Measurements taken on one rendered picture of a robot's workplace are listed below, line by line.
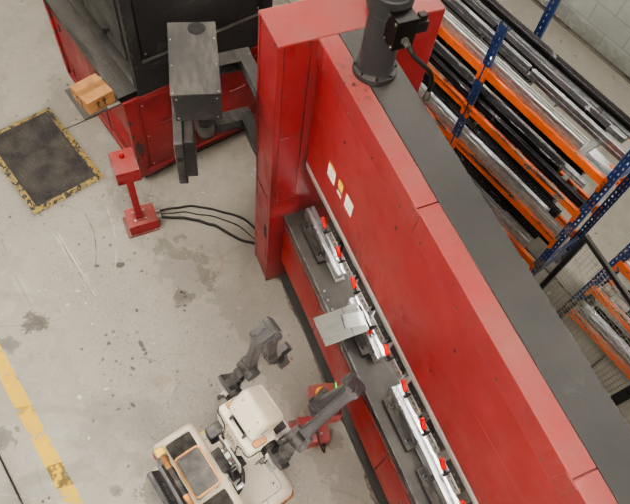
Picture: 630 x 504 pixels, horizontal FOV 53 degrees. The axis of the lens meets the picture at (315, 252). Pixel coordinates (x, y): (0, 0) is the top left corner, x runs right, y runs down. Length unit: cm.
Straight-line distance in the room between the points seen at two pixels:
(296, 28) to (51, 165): 304
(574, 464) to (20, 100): 512
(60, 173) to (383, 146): 340
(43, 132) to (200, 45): 261
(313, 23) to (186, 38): 75
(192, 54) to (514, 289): 195
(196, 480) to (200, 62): 209
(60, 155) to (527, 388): 428
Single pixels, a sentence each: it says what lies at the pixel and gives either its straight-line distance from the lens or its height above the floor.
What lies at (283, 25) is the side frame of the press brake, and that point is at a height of 230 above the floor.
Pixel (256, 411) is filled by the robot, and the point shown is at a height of 139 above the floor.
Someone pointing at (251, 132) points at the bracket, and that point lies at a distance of 397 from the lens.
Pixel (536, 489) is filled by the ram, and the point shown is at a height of 200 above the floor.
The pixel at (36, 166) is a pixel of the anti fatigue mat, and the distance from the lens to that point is 555.
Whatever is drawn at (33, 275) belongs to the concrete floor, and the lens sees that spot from 503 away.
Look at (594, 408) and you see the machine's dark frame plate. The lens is 233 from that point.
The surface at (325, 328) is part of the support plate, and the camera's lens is 355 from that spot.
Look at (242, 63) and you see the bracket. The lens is 366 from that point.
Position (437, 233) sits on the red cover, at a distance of 239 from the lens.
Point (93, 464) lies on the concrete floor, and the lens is 446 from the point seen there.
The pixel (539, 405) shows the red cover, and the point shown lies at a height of 230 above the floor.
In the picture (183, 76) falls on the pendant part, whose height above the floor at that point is 195.
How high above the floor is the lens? 427
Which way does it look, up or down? 61 degrees down
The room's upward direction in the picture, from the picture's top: 11 degrees clockwise
